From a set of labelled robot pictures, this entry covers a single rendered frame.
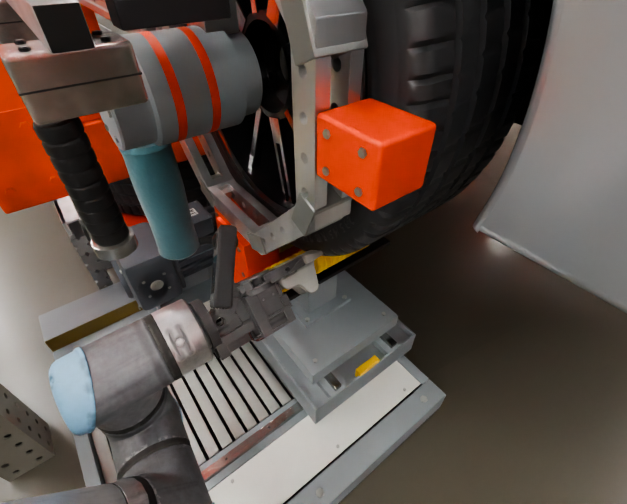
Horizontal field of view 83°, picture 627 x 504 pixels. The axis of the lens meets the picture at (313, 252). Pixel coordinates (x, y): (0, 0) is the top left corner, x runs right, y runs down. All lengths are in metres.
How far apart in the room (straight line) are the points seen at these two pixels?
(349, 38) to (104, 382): 0.43
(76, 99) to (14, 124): 0.66
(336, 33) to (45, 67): 0.23
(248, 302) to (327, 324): 0.52
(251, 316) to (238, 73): 0.33
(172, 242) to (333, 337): 0.46
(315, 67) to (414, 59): 0.09
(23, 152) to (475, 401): 1.31
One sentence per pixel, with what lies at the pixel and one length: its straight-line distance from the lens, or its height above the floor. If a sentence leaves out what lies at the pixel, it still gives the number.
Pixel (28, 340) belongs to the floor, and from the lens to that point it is 1.55.
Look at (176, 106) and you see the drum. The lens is 0.52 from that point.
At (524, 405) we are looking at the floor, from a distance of 1.27.
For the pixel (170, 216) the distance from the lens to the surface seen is 0.76.
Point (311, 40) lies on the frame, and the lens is 0.36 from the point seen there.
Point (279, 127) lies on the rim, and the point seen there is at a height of 0.76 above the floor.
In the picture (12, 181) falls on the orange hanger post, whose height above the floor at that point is 0.60.
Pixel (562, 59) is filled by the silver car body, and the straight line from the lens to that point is 0.39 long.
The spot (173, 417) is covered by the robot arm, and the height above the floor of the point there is 0.52.
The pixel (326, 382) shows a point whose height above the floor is 0.17.
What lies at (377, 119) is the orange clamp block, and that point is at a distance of 0.36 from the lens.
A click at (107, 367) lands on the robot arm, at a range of 0.47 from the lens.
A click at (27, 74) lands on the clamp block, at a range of 0.36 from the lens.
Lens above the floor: 1.01
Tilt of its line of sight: 42 degrees down
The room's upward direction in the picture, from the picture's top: straight up
